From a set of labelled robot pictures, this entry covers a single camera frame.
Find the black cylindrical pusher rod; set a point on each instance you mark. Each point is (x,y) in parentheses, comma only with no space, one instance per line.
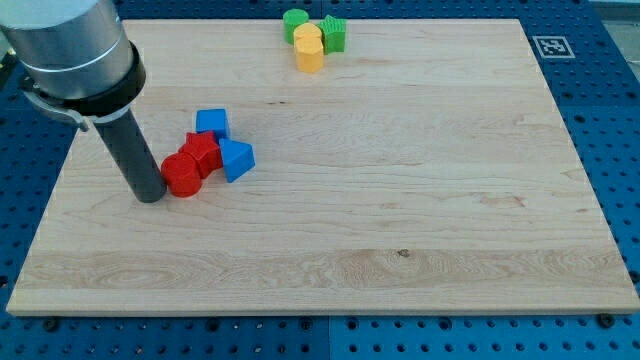
(127,145)

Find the blue triangle block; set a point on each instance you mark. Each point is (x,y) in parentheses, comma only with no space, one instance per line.
(237,157)

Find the red star block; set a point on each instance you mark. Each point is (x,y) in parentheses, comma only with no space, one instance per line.
(204,149)

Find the white fiducial marker tag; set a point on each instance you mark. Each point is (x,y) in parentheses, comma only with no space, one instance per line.
(553,47)

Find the blue cube block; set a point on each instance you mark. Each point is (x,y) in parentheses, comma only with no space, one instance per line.
(214,120)

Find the green cylinder block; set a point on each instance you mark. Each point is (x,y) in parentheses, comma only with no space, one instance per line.
(292,19)

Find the yellow cylinder block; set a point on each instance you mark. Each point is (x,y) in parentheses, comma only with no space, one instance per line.
(307,30)

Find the yellow hexagon block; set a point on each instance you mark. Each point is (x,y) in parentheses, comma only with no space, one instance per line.
(309,52)

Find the wooden board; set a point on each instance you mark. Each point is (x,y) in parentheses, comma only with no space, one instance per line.
(425,170)

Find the green star block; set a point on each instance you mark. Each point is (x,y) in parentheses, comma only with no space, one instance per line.
(333,34)

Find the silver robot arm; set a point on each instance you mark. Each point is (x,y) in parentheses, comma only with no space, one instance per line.
(80,65)

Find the red cylinder block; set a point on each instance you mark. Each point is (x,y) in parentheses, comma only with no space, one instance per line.
(181,174)

